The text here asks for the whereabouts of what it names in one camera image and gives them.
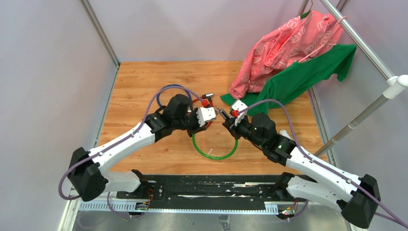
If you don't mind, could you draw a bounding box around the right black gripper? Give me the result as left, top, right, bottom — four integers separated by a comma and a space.
223, 114, 267, 149

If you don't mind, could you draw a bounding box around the green cable lock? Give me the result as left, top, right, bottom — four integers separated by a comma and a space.
191, 110, 239, 161

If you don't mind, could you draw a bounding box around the red cable lock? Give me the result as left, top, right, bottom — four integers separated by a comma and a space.
192, 93, 214, 128

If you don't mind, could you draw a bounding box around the blue cable lock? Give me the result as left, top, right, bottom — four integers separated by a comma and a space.
155, 84, 192, 106

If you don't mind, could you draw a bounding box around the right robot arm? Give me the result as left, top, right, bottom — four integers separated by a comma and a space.
221, 113, 381, 229

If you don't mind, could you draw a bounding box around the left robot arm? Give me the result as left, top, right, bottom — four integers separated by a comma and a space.
64, 94, 217, 202

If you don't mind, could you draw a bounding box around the green t-shirt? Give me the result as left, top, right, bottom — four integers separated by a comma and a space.
240, 44, 357, 106

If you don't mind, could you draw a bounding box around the pink patterned garment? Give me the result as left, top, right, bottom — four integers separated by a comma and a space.
229, 10, 343, 99

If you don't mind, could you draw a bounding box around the pink clothes hanger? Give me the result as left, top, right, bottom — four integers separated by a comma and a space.
299, 16, 347, 63

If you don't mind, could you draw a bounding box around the metal clothes rack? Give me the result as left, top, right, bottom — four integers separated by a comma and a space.
298, 0, 408, 158

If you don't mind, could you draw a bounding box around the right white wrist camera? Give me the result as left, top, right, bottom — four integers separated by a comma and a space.
230, 100, 248, 126

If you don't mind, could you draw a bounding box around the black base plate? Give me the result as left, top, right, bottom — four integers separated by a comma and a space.
114, 175, 295, 211

